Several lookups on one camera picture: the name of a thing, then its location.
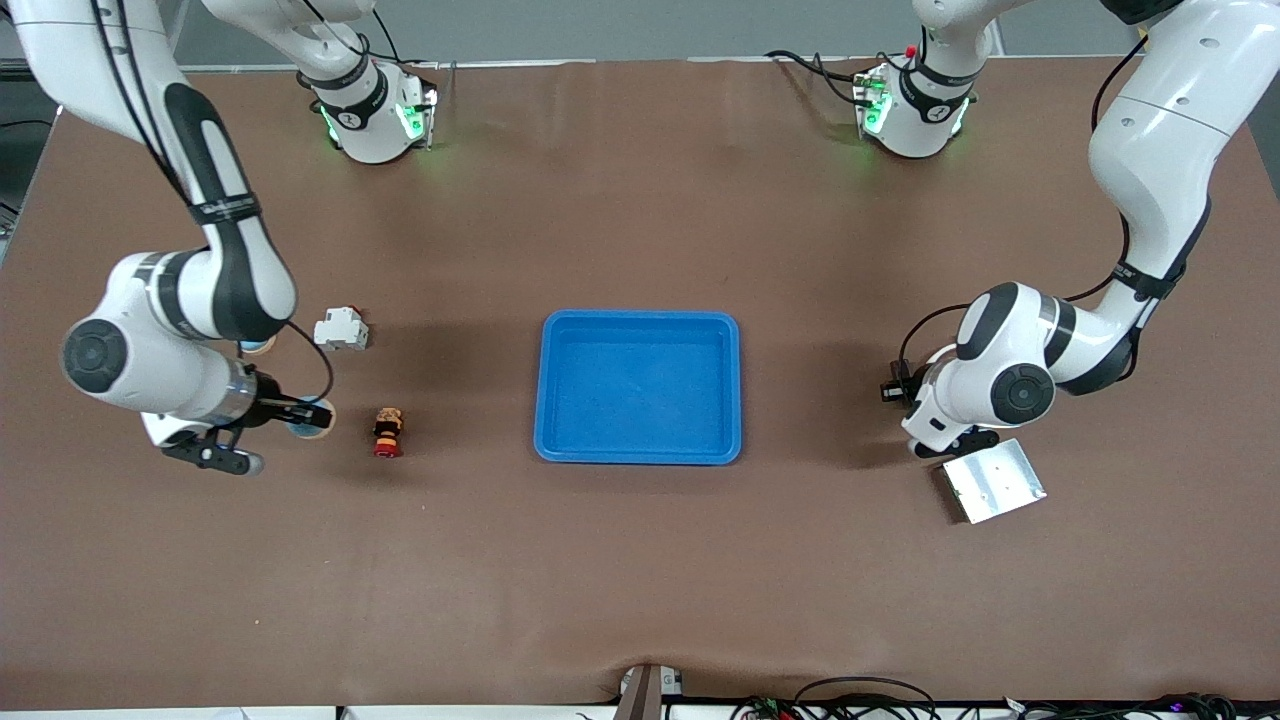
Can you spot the blue call bell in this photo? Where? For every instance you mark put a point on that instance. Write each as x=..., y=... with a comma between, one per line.
x=260, y=348
x=305, y=432

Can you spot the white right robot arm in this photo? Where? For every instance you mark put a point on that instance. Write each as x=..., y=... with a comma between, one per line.
x=60, y=50

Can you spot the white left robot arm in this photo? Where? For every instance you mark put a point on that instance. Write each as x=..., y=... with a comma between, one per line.
x=1160, y=150

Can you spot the silver metal box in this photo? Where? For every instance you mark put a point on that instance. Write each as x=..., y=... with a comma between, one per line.
x=1000, y=485

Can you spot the white circuit breaker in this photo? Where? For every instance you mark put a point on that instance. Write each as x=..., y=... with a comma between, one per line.
x=340, y=330

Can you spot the red emergency stop orange base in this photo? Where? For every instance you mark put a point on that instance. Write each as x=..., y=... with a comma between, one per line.
x=388, y=432

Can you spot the brown table cover sheet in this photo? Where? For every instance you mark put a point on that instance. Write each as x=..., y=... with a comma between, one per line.
x=300, y=580

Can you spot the blue plastic tray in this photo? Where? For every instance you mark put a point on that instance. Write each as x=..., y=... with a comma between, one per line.
x=640, y=390

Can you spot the metal table edge clamp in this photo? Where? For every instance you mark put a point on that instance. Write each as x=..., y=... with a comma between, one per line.
x=648, y=695

